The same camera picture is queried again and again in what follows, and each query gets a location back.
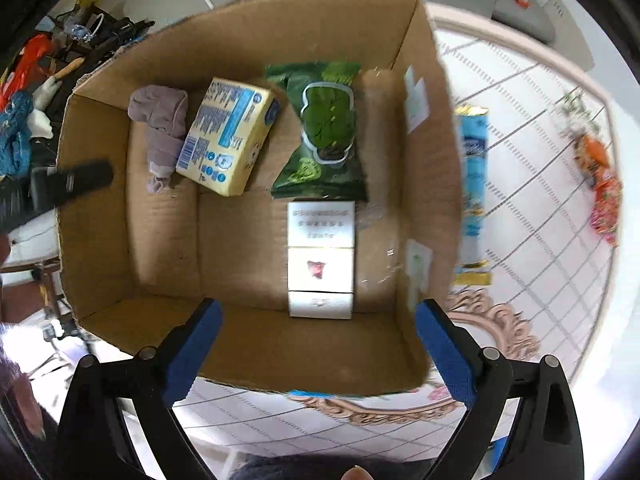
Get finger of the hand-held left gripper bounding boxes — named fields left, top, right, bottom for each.
left=0, top=159, right=115, bottom=233

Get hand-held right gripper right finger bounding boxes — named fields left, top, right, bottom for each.
left=414, top=298, right=587, bottom=480

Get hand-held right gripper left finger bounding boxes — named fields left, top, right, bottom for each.
left=54, top=297, right=224, bottom=480

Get grey socks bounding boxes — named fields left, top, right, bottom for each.
left=127, top=85, right=189, bottom=195

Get cardboard box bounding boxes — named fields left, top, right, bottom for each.
left=56, top=0, right=463, bottom=397

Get white tissue box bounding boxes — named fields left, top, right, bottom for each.
left=287, top=201, right=357, bottom=320

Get blue yellow tissue pack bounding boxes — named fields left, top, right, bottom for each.
left=452, top=104, right=493, bottom=287

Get green wet wipes pack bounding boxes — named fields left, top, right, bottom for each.
left=264, top=61, right=370, bottom=202

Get blue mesh cloth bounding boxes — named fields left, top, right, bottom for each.
left=0, top=91, right=35, bottom=178

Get red plastic toy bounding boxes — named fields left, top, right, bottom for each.
left=0, top=34, right=55, bottom=111

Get grey cushion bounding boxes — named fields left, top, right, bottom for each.
left=492, top=0, right=596, bottom=68

